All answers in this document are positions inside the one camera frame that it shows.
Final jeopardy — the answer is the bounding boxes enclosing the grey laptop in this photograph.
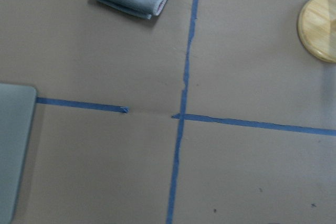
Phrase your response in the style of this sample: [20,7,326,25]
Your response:
[1,83,37,223]

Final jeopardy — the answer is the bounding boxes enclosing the wooden mug tree stand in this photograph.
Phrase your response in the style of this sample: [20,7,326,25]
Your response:
[297,0,335,63]

